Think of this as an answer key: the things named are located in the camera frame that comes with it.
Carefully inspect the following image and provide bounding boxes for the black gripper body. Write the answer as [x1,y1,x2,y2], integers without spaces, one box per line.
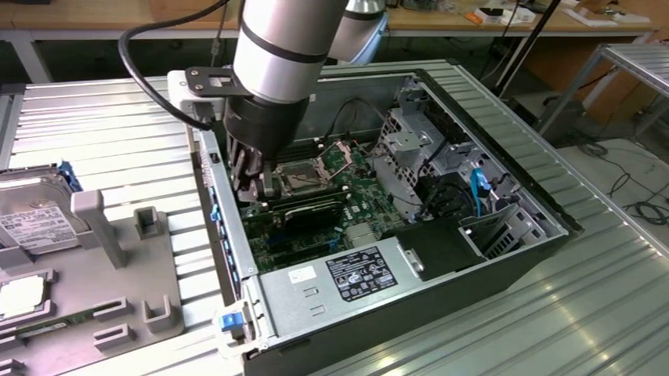
[221,95,313,162]

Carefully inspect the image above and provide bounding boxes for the black Nvidia graphics card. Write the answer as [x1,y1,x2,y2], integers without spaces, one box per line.
[240,198,341,237]

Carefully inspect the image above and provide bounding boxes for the CPU socket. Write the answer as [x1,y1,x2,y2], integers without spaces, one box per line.
[276,160,335,196]

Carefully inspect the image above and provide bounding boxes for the RAM stick with white label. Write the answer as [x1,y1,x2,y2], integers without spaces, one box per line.
[271,186,348,208]

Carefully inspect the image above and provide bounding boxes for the metal socket cover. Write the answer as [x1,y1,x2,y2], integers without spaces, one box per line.
[315,138,363,177]

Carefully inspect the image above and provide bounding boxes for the black expansion slot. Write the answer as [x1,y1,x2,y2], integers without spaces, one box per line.
[268,241,335,258]
[271,252,335,271]

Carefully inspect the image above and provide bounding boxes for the blue card retention bar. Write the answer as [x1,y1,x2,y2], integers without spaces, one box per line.
[208,183,245,287]

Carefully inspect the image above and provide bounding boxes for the green motherboard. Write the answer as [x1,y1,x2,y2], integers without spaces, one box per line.
[237,135,414,275]

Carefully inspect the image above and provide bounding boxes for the silver chipset heatsink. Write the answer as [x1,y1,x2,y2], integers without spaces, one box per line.
[344,223,380,242]

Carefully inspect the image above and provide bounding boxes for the black grey PC case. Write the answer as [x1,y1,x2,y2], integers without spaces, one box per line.
[183,68,584,376]

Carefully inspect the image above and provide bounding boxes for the silver perforated disk bay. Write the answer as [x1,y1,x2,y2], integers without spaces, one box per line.
[375,105,474,205]

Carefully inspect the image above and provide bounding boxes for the silver power supply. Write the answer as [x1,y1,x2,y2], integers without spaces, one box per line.
[255,237,432,344]

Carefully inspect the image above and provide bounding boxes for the blue disk caddy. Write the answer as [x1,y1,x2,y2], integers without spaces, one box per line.
[54,158,85,193]

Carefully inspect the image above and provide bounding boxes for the blue case latch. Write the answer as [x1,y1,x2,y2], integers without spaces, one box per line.
[219,313,245,333]

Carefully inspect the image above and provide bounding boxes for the wooden desk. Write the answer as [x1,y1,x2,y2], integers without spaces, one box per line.
[0,0,661,40]

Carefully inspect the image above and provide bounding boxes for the silver hard disk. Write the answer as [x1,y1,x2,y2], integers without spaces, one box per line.
[0,166,84,256]

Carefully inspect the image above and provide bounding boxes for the grey parts rack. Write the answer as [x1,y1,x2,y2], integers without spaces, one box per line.
[0,190,187,376]

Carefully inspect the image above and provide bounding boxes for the silver vented disk bay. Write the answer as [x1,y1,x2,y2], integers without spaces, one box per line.
[456,211,570,262]

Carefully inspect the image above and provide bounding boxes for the orange white box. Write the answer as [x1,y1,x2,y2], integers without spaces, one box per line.
[466,6,506,26]

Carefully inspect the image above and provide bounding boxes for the silver CPU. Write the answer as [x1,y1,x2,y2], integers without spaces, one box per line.
[0,275,50,320]

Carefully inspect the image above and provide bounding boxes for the black pole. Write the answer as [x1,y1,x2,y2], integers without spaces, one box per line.
[492,0,560,90]

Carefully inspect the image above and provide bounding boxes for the green bare RAM stick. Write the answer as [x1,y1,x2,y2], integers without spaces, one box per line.
[0,319,74,342]

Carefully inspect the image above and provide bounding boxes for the dark grey box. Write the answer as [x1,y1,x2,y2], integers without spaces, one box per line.
[508,92,587,146]

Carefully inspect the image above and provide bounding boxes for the small white box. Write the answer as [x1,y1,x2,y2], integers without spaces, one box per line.
[500,9,538,24]

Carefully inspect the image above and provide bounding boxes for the brown cabinet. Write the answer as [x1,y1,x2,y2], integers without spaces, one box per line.
[522,38,651,123]

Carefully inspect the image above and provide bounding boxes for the flat white device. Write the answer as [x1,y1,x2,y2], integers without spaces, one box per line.
[560,4,622,28]

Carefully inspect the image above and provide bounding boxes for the black looped wire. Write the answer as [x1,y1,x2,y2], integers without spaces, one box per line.
[321,97,392,143]

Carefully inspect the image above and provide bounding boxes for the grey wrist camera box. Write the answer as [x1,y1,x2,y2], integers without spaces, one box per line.
[165,66,256,128]

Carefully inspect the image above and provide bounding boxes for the thin grey hanging cable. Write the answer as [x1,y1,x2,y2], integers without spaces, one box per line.
[211,0,227,56]

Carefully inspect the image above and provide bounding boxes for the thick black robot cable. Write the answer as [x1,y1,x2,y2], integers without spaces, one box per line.
[117,17,243,131]

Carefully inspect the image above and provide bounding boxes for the black wire bundle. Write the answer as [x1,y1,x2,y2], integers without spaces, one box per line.
[415,172,523,225]

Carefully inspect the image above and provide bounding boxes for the blue wire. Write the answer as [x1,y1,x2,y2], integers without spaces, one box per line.
[468,167,495,217]

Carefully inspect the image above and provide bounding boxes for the black floor cables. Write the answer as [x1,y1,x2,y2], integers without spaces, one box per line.
[579,140,669,228]

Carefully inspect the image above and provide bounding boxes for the aluminium frame table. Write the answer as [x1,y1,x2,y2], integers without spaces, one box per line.
[536,42,669,136]

